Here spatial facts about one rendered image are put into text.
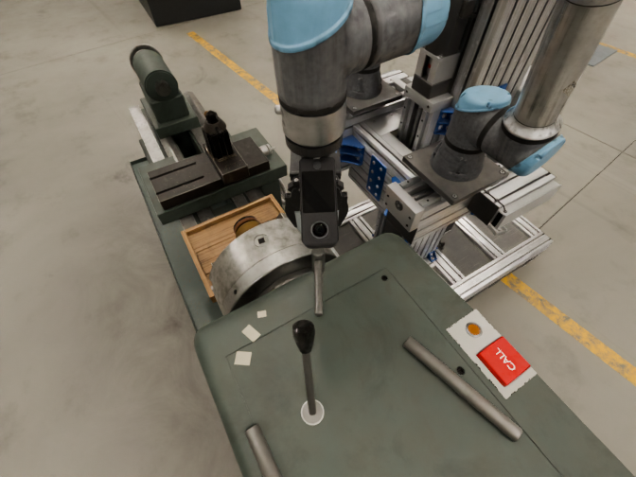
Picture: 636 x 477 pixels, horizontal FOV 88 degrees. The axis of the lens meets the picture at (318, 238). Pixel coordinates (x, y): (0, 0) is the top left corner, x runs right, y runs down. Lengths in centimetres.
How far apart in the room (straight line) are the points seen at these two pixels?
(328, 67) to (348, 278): 43
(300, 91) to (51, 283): 244
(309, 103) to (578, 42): 51
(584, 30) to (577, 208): 243
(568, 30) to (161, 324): 207
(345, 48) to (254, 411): 51
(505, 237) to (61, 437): 261
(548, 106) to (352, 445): 71
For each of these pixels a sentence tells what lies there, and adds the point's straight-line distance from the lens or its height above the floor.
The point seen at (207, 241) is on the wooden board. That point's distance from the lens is 122.
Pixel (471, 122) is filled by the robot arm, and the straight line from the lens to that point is 94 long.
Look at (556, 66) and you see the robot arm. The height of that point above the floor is 154.
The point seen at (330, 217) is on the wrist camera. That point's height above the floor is 152.
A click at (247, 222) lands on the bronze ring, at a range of 93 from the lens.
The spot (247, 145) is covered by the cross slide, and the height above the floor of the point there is 97.
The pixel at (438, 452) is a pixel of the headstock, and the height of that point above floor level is 126.
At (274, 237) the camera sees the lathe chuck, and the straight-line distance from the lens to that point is 74.
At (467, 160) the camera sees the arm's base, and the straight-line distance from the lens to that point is 101.
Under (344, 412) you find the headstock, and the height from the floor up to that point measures 125.
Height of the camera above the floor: 183
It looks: 54 degrees down
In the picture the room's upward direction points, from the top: straight up
